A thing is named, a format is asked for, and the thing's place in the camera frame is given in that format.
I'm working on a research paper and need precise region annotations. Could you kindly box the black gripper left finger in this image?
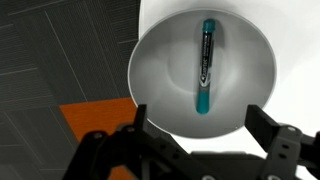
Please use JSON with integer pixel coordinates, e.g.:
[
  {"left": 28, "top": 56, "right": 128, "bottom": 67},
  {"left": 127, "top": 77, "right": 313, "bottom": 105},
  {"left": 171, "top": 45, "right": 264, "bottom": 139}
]
[{"left": 63, "top": 104, "right": 214, "bottom": 180}]

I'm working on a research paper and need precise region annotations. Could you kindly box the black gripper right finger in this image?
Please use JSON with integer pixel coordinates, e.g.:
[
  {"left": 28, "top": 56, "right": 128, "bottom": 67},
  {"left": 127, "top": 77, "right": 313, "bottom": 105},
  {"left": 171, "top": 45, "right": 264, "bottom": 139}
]
[{"left": 245, "top": 104, "right": 320, "bottom": 180}]

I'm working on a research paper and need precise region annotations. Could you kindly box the teal marker pen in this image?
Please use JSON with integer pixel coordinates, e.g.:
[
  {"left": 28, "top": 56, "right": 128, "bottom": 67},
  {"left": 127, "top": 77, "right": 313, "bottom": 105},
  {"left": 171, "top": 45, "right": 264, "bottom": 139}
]
[{"left": 195, "top": 18, "right": 217, "bottom": 115}]

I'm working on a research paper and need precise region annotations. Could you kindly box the white round bowl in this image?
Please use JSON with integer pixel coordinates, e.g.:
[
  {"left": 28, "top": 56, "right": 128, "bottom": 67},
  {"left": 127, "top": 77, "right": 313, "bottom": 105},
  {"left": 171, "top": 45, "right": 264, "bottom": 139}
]
[{"left": 127, "top": 8, "right": 278, "bottom": 139}]

